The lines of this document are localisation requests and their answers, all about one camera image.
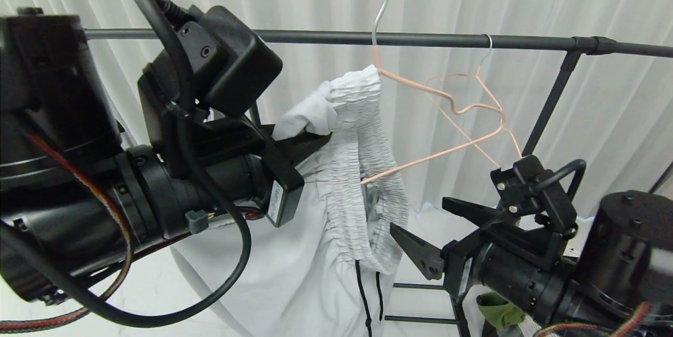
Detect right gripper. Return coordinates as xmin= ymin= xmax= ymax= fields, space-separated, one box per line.
xmin=389 ymin=197 xmax=575 ymax=323

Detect black clothes rack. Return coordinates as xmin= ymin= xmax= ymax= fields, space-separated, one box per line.
xmin=84 ymin=28 xmax=673 ymax=337

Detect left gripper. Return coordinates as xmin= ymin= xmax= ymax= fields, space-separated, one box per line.
xmin=124 ymin=136 xmax=305 ymax=244

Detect olive green garment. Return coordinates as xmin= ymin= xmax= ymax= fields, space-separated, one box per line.
xmin=476 ymin=291 xmax=526 ymax=330

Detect pale grey shorts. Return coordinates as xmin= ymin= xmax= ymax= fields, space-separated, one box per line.
xmin=171 ymin=65 xmax=410 ymax=337

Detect pink clothes hanger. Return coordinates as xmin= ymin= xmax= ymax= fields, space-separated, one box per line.
xmin=426 ymin=34 xmax=524 ymax=169
xmin=304 ymin=0 xmax=508 ymax=186

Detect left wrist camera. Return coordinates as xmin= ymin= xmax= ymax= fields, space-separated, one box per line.
xmin=138 ymin=5 xmax=284 ymax=172

